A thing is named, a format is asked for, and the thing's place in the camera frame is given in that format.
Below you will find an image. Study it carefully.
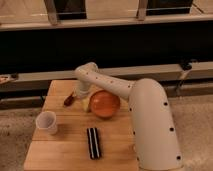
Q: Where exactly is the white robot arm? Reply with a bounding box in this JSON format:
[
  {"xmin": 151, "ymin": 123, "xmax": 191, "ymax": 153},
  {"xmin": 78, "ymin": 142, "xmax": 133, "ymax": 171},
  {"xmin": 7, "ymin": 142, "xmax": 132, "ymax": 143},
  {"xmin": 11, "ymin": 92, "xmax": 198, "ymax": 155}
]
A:
[{"xmin": 74, "ymin": 62, "xmax": 185, "ymax": 171}]

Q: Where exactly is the orange bowl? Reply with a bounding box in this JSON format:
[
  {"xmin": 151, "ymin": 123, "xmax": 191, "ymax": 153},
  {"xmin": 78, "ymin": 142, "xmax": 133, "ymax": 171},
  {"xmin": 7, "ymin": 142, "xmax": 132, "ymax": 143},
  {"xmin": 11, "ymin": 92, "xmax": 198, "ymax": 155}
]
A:
[{"xmin": 89, "ymin": 90, "xmax": 120, "ymax": 119}]

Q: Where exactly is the black white striped block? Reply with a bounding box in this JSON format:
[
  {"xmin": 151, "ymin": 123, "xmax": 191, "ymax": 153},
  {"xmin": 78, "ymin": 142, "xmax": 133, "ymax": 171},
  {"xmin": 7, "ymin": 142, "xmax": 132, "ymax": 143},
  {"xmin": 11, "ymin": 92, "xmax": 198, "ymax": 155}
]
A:
[{"xmin": 87, "ymin": 127, "xmax": 102, "ymax": 160}]

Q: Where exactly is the white plastic cup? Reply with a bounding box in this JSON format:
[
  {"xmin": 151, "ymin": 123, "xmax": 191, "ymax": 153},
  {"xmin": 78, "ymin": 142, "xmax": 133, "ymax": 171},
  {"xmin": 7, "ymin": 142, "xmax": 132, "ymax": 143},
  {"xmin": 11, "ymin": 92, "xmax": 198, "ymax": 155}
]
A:
[{"xmin": 35, "ymin": 111, "xmax": 58, "ymax": 135}]

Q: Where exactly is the wooden table board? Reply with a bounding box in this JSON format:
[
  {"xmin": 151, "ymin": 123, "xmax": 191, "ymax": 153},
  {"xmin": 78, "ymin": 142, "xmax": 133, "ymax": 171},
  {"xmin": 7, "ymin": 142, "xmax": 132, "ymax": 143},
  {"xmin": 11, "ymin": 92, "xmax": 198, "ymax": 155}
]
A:
[{"xmin": 24, "ymin": 80, "xmax": 138, "ymax": 171}]

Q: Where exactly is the black clamp on rail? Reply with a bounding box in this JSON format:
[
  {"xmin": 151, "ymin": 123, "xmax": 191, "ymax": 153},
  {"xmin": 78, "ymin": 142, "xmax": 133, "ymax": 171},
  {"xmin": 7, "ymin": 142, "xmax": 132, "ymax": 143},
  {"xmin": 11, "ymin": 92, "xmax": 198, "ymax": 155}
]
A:
[{"xmin": 180, "ymin": 61, "xmax": 192, "ymax": 71}]

